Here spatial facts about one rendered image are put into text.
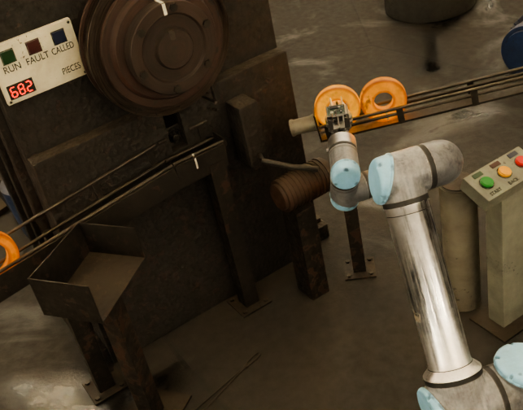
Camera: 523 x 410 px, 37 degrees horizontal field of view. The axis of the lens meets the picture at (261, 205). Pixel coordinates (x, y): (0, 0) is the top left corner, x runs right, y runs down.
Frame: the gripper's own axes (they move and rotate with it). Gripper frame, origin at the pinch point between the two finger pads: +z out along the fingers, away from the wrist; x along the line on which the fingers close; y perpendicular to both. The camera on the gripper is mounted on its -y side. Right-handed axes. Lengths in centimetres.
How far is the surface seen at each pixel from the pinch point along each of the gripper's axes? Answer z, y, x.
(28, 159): -27, 23, 96
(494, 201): -48, -5, -42
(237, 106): -2.0, 7.4, 32.9
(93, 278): -63, 4, 77
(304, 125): -4.1, -4.5, 11.9
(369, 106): -2.5, -1.9, -10.7
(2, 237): -51, 15, 103
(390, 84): -0.6, 4.7, -18.3
